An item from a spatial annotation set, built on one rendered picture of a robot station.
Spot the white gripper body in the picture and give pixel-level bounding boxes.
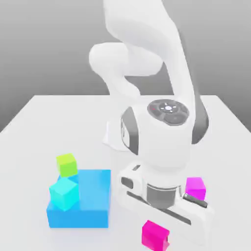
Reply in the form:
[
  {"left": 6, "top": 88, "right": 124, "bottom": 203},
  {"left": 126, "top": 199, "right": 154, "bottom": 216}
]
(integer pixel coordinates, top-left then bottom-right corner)
[{"left": 118, "top": 189, "right": 216, "bottom": 247}]

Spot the small magenta cube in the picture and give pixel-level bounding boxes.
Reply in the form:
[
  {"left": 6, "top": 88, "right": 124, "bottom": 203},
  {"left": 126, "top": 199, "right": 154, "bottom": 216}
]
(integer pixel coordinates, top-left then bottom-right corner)
[{"left": 185, "top": 176, "right": 206, "bottom": 201}]

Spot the small pink cube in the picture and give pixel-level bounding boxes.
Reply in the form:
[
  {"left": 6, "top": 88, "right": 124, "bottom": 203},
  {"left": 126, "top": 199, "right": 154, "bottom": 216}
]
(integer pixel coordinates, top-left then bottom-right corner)
[{"left": 141, "top": 220, "right": 171, "bottom": 251}]

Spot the small cyan cube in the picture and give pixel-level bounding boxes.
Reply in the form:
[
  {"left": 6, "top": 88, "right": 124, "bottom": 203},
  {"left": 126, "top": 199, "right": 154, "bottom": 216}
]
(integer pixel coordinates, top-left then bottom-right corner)
[{"left": 49, "top": 177, "right": 80, "bottom": 212}]

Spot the small lime green cube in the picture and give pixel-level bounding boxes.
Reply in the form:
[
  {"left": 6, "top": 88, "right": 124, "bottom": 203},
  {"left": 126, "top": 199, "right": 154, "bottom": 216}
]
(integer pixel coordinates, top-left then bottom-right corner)
[{"left": 56, "top": 153, "right": 78, "bottom": 178}]

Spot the large blue box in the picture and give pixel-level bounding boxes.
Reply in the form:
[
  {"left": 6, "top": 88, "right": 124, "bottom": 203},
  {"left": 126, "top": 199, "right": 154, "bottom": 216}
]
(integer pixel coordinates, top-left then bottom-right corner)
[{"left": 46, "top": 169, "right": 112, "bottom": 228}]

